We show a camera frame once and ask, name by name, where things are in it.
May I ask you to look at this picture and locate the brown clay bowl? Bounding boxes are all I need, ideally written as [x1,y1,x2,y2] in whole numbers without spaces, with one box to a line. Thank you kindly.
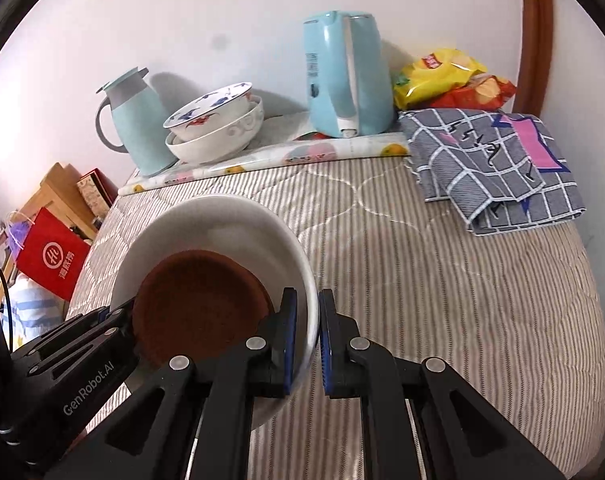
[132,249,274,367]

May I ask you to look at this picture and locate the white ceramic bowl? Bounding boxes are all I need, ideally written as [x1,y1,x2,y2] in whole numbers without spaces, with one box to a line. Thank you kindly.
[108,194,321,432]

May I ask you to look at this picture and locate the red paper bag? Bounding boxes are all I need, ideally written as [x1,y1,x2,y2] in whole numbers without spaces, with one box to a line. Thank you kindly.
[16,208,90,301]

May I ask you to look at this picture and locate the wooden chair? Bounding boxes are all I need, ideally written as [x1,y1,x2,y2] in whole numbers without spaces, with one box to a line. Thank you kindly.
[0,161,102,306]

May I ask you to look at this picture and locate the patterned gift box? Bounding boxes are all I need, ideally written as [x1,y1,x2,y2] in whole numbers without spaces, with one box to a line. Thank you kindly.
[76,168,117,220]

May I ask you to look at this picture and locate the striped quilted table cover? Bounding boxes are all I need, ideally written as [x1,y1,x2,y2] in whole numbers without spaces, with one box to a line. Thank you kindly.
[69,157,605,476]

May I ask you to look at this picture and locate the light blue thermos jug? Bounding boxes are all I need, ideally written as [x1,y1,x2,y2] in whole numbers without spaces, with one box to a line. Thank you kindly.
[95,67,178,177]

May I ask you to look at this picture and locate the large white swirl bowl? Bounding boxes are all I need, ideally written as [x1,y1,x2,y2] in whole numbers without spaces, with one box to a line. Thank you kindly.
[165,96,264,166]

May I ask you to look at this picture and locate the bowl with red bat pattern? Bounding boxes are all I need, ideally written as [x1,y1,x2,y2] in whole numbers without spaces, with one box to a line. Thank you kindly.
[162,82,252,141]

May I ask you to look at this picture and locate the grey checked folded cloth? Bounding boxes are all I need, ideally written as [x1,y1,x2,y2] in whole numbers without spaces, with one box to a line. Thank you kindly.
[399,108,586,236]

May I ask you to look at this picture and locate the fruit pattern plastic mat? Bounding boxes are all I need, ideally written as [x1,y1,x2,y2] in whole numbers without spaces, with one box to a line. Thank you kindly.
[118,132,410,196]

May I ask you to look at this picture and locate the light blue electric kettle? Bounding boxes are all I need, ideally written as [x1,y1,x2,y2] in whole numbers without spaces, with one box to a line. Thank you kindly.
[302,11,395,138]

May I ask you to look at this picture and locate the yellow chips bag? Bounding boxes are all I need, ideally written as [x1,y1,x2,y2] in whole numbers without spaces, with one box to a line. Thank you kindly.
[393,48,516,112]

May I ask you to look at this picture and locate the brown wooden door frame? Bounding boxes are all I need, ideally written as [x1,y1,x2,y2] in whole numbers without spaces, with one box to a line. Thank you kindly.
[513,0,554,116]

